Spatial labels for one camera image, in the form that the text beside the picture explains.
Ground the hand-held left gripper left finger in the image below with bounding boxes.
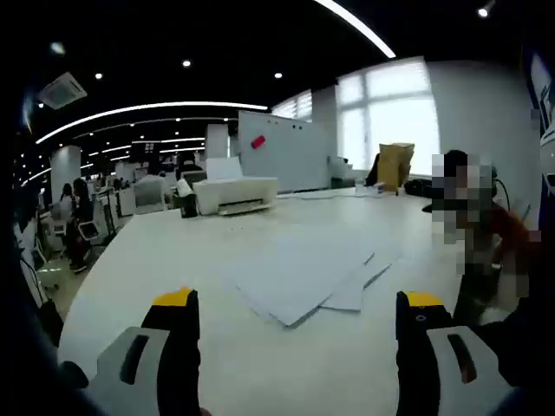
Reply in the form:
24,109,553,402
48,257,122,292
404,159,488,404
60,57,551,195
95,287,205,416

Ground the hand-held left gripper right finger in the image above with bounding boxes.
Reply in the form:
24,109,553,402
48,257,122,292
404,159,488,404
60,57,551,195
395,290,504,416

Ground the stack of white printing papers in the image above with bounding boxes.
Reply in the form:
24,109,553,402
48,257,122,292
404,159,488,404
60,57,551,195
221,232,404,328

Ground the black cup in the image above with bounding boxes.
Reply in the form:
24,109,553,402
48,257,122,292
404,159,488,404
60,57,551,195
179,193,200,219

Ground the black bag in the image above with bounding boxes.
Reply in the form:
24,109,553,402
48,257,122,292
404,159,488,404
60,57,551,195
402,179,435,199

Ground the white desktop printer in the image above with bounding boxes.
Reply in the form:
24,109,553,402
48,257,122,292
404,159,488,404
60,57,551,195
192,175,279,217

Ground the dark cloth beside cardboard box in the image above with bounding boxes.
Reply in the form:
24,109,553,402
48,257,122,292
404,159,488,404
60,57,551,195
365,153,382,187

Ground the brown cardboard box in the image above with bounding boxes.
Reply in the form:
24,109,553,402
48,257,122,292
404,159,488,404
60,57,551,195
377,142,415,192

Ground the white paper in printer tray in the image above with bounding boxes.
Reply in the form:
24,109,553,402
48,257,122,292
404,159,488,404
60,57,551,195
205,156,244,182

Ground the white rolling whiteboard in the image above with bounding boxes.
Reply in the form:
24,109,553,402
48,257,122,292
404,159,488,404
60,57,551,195
237,111,331,194

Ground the large bright window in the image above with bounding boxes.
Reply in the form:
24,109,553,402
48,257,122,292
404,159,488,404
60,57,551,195
336,58,441,172

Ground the ceiling air conditioner unit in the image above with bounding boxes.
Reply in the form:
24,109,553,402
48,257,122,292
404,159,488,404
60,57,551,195
37,71,88,110

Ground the blue wall display board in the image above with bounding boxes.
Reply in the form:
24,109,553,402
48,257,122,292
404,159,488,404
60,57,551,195
523,42,555,174

